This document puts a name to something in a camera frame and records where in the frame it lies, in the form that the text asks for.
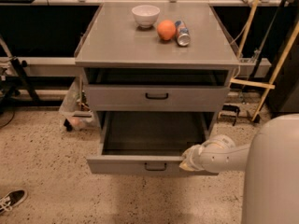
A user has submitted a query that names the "grey drawer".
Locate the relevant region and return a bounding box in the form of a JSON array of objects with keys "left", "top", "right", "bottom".
[
  {"left": 87, "top": 111, "right": 209, "bottom": 177},
  {"left": 84, "top": 85, "right": 229, "bottom": 112}
]

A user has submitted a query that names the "wooden frame stand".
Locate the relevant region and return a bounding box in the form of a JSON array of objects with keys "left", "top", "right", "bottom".
[{"left": 232, "top": 0, "right": 299, "bottom": 113}]

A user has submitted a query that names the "silver blue soda can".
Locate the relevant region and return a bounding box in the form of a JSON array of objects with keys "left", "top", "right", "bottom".
[{"left": 175, "top": 21, "right": 191, "bottom": 47}]

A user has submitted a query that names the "black tripod stand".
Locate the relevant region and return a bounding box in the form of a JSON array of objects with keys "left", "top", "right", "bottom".
[{"left": 0, "top": 37, "right": 42, "bottom": 107}]

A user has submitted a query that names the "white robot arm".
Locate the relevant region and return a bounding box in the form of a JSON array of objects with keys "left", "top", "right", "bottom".
[{"left": 179, "top": 114, "right": 299, "bottom": 224}]

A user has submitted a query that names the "grey drawer cabinet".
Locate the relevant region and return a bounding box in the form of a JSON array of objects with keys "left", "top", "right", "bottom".
[{"left": 75, "top": 2, "right": 238, "bottom": 131}]

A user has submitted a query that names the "black sneaker near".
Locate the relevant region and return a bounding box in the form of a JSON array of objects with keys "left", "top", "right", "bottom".
[{"left": 0, "top": 189, "right": 28, "bottom": 214}]

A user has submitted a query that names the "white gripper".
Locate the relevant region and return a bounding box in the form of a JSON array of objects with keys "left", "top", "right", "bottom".
[{"left": 179, "top": 145, "right": 203, "bottom": 172}]

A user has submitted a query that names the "white ceramic bowl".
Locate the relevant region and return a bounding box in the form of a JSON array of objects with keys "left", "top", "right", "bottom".
[{"left": 132, "top": 5, "right": 160, "bottom": 28}]

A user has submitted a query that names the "orange fruit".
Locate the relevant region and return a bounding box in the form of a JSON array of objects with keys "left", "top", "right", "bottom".
[{"left": 157, "top": 20, "right": 176, "bottom": 41}]

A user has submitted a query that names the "grey top drawer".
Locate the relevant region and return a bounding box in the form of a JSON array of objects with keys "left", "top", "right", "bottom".
[{"left": 84, "top": 85, "right": 229, "bottom": 112}]

